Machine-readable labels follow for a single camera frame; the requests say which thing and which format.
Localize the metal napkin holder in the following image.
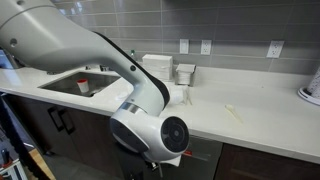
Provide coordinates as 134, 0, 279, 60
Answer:
174, 63, 197, 87

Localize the black cabinet handle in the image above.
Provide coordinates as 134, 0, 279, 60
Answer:
58, 108, 76, 136
47, 105, 66, 133

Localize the light wooden board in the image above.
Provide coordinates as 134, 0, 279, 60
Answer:
27, 148, 57, 180

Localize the stainless steel dishwasher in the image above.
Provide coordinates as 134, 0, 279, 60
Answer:
114, 134, 224, 180

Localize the white cup with red inside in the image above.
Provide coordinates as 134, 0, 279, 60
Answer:
76, 78, 90, 94

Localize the white paper towel stack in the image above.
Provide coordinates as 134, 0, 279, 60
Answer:
141, 53, 174, 82

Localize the stainless steel sink basin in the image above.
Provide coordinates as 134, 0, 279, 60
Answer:
38, 71, 122, 98

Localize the brown wood sink cabinet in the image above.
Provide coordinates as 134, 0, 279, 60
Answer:
6, 94, 124, 179

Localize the dark wood drawer cabinet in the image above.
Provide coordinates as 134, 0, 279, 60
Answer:
214, 142, 320, 180

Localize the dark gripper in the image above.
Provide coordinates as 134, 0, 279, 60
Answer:
143, 159, 166, 180

